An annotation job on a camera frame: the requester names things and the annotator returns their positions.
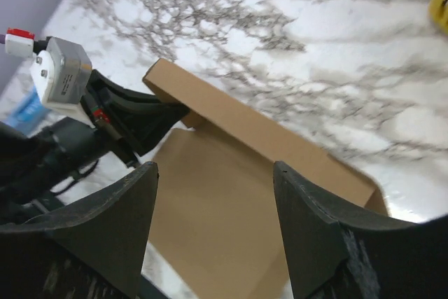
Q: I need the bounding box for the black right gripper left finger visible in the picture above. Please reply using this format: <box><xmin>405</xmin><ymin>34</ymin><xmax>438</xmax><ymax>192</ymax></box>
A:
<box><xmin>1</xmin><ymin>162</ymin><xmax>159</xmax><ymax>298</ymax></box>

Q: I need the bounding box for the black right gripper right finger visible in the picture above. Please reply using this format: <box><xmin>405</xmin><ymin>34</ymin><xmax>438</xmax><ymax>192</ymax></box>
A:
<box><xmin>273</xmin><ymin>161</ymin><xmax>447</xmax><ymax>298</ymax></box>

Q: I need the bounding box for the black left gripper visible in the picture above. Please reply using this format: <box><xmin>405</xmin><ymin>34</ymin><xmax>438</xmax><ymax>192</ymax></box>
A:
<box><xmin>1</xmin><ymin>69</ymin><xmax>189</xmax><ymax>224</ymax></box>

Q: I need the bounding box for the brown cardboard box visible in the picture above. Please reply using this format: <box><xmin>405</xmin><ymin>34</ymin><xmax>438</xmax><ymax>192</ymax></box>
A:
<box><xmin>143</xmin><ymin>59</ymin><xmax>386</xmax><ymax>298</ymax></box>

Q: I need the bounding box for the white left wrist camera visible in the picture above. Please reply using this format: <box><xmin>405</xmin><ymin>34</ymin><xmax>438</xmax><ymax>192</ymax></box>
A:
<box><xmin>1</xmin><ymin>28</ymin><xmax>93</xmax><ymax>127</ymax></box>

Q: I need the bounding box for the blue small tag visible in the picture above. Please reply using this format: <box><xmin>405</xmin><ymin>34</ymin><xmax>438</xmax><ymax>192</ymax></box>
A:
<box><xmin>5</xmin><ymin>88</ymin><xmax>49</xmax><ymax>134</ymax></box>

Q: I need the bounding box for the yellow plastic basket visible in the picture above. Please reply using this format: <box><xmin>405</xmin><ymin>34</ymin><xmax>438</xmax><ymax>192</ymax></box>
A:
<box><xmin>428</xmin><ymin>0</ymin><xmax>448</xmax><ymax>34</ymax></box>

